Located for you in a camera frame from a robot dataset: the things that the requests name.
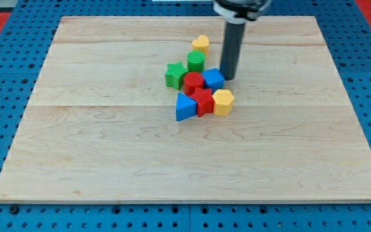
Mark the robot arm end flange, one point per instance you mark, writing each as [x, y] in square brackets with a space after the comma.
[240, 11]

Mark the yellow heart block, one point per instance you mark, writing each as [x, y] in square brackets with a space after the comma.
[201, 43]

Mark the blue triangle block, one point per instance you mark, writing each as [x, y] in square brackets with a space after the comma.
[185, 107]

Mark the red star block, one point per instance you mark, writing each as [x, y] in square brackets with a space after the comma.
[204, 101]

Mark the red cylinder block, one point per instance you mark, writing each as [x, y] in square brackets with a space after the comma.
[193, 80]

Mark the yellow hexagon block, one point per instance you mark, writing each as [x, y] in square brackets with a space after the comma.
[223, 102]

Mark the green star block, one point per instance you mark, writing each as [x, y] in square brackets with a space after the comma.
[174, 75]

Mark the blue cube block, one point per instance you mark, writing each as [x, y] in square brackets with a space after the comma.
[213, 79]

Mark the green cylinder block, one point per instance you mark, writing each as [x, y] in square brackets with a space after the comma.
[196, 61]

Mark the light wooden board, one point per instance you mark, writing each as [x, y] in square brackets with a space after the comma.
[100, 126]

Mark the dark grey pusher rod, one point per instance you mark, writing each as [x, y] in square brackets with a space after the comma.
[233, 37]

